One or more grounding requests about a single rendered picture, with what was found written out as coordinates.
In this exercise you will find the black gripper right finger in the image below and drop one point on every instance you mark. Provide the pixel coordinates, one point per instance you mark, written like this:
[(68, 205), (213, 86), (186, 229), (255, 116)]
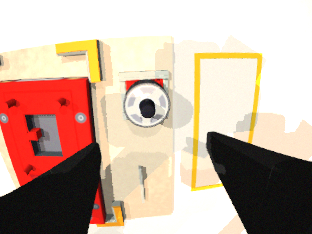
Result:
[(271, 192)]

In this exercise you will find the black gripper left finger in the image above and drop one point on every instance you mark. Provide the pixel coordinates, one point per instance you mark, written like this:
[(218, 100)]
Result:
[(60, 201)]

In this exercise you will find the yellow rectangular outline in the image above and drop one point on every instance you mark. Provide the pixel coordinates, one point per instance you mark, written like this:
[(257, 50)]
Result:
[(196, 90)]

